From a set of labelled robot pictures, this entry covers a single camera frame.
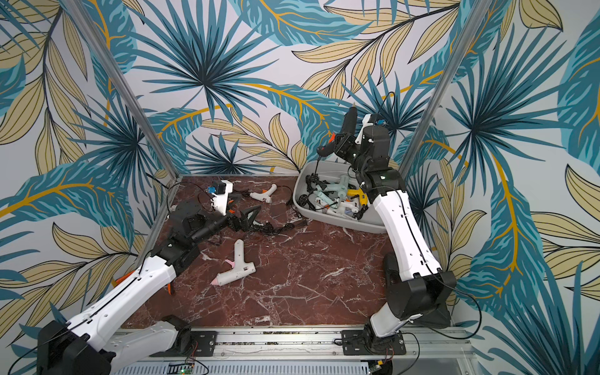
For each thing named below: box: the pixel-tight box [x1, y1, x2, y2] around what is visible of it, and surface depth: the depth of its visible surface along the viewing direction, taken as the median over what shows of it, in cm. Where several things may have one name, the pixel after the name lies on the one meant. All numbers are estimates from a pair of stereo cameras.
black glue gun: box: [316, 107, 358, 157], surface depth 72 cm
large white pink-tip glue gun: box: [210, 239, 257, 286], surface depth 87 cm
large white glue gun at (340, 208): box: [323, 201, 359, 216], surface depth 105 cm
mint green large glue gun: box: [313, 175, 350, 210], surface depth 106 cm
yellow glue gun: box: [346, 188, 368, 206], surface depth 108 cm
